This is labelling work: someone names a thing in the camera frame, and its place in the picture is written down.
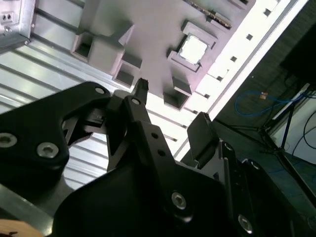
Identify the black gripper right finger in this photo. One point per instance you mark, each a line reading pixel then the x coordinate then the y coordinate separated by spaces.
pixel 202 138

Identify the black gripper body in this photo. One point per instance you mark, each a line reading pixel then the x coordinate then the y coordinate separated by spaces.
pixel 118 209

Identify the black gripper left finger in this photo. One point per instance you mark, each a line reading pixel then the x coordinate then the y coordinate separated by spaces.
pixel 29 128

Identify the silver CPU chip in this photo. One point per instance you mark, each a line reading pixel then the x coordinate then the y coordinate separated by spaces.
pixel 195 49

